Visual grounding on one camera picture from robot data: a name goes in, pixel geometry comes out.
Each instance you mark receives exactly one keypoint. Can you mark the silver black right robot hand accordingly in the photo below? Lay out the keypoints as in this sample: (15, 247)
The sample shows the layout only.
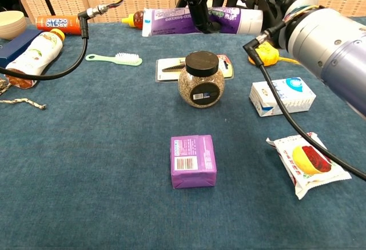
(277, 1)

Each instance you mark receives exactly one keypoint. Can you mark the purple white toothpaste tube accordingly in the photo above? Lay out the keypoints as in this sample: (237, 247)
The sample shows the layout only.
(171, 22)

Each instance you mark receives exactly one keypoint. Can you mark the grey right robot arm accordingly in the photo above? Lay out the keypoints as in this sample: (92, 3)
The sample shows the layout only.
(331, 47)

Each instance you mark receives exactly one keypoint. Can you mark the carded black tool pack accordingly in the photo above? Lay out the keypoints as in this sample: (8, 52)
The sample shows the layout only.
(168, 69)

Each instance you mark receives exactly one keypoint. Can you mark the yellow tape measure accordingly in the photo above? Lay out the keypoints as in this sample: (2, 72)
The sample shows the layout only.
(270, 57)

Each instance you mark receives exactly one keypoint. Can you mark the bear-shaped honey bottle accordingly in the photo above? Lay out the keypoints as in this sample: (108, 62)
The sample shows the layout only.
(134, 19)

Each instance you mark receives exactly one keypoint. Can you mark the round glass jar black lid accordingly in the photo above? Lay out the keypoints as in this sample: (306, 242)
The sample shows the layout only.
(200, 89)

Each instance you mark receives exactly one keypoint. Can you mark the white blue milk carton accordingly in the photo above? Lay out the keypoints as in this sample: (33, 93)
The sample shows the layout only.
(297, 98)

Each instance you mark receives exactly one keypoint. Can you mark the mint green brush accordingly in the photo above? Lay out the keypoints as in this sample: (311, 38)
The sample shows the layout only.
(125, 59)

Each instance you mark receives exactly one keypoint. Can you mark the orange Arctic Ocean can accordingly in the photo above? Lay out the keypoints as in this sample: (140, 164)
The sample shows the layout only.
(54, 24)

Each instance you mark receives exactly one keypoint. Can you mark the purple soap box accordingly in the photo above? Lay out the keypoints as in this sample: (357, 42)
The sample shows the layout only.
(191, 161)

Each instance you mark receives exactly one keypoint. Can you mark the white pastry snack packet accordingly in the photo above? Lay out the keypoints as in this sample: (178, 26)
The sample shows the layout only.
(303, 170)

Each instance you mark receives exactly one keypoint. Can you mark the white drink bottle yellow cap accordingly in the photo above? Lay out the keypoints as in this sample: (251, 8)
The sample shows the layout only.
(37, 54)

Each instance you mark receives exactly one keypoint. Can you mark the beige bowl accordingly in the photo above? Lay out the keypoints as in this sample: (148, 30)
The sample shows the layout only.
(10, 25)

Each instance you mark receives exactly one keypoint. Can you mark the navy blue long box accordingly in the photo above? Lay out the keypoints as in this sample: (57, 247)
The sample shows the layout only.
(14, 45)

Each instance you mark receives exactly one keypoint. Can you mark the blue table cloth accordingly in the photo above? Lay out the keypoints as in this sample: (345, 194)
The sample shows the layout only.
(114, 204)

